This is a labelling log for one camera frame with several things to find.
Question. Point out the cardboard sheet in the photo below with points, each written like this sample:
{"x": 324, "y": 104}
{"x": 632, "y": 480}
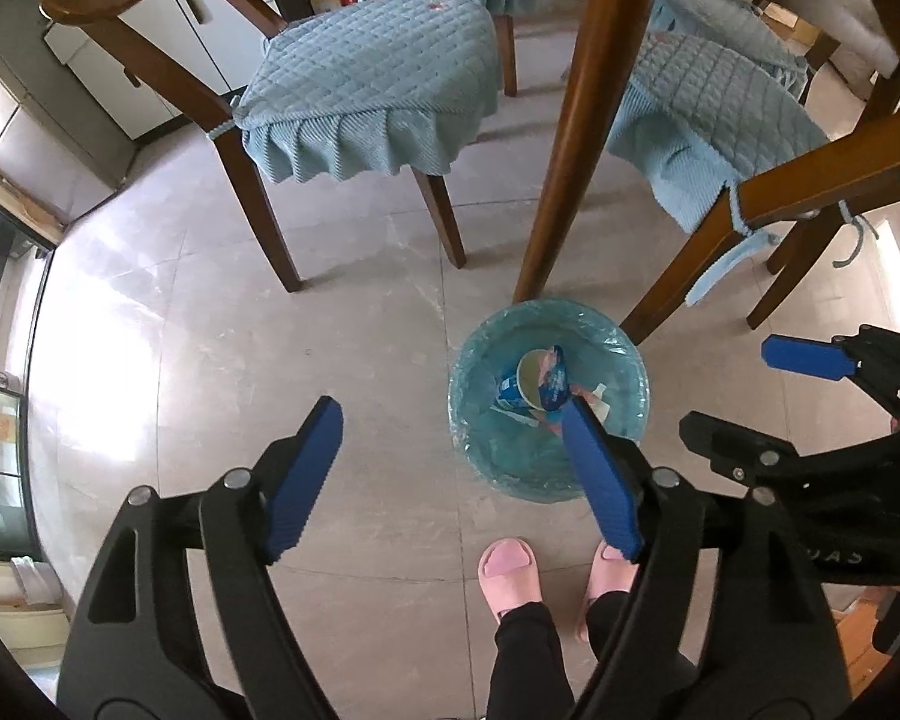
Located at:
{"x": 22, "y": 202}

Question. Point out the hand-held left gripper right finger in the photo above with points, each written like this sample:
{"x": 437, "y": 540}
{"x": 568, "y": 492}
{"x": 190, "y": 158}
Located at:
{"x": 600, "y": 472}

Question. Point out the paper cup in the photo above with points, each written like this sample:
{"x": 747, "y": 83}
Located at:
{"x": 534, "y": 379}

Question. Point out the white folded cloth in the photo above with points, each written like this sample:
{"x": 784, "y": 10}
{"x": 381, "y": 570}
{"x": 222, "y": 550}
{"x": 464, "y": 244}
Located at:
{"x": 34, "y": 581}

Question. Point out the cardboard box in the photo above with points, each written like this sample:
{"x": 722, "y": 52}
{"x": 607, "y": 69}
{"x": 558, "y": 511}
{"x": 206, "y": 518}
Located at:
{"x": 791, "y": 26}

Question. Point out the person's left leg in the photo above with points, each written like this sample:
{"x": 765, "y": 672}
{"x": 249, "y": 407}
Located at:
{"x": 529, "y": 667}

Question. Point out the trash bin with blue liner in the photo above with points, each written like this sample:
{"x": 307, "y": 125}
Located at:
{"x": 495, "y": 450}

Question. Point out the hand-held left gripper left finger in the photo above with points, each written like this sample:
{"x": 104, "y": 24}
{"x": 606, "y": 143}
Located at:
{"x": 311, "y": 457}

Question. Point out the silver refrigerator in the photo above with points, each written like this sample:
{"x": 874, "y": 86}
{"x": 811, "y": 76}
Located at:
{"x": 37, "y": 112}

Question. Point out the white cabinet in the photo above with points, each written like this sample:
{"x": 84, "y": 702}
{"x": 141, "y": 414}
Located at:
{"x": 195, "y": 37}

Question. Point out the person's leg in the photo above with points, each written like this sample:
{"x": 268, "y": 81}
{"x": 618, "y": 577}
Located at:
{"x": 529, "y": 667}
{"x": 607, "y": 619}

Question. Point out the blue wrapper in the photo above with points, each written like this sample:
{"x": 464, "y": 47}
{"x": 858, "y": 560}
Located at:
{"x": 510, "y": 390}

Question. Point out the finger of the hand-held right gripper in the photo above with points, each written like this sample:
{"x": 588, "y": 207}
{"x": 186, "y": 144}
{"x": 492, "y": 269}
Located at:
{"x": 802, "y": 356}
{"x": 720, "y": 442}

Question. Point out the person's right leg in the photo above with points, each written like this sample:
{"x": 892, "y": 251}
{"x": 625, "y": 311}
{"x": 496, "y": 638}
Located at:
{"x": 607, "y": 619}

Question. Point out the wooden dining table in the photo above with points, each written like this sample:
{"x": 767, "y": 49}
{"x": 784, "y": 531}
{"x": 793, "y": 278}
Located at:
{"x": 592, "y": 127}

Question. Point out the white pink wrapper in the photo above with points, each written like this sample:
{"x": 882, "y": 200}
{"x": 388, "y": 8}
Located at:
{"x": 596, "y": 397}

